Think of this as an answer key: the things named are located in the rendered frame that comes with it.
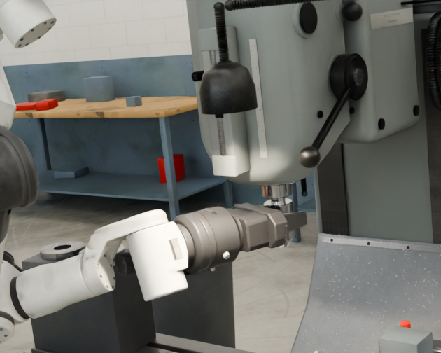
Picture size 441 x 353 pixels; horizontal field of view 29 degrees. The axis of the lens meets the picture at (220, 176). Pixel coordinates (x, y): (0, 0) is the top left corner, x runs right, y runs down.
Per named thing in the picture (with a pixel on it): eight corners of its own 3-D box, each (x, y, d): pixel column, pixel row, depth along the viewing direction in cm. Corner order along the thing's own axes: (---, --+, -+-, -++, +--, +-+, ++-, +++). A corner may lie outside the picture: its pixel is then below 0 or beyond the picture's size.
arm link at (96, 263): (156, 207, 120) (71, 237, 122) (175, 269, 118) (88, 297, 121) (169, 208, 126) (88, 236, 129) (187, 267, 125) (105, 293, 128)
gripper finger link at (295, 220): (304, 227, 135) (274, 235, 132) (303, 207, 135) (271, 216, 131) (311, 228, 134) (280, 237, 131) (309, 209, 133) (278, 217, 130)
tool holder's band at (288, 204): (285, 202, 138) (285, 196, 138) (298, 207, 133) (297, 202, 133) (259, 207, 136) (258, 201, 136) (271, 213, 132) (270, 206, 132)
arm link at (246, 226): (287, 199, 127) (221, 216, 121) (292, 262, 129) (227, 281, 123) (237, 190, 138) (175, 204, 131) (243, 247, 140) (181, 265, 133)
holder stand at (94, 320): (121, 363, 162) (107, 261, 158) (33, 349, 173) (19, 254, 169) (157, 338, 172) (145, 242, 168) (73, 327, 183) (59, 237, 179)
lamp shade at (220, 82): (197, 116, 106) (192, 66, 105) (205, 108, 113) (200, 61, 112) (255, 111, 105) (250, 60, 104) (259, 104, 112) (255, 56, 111)
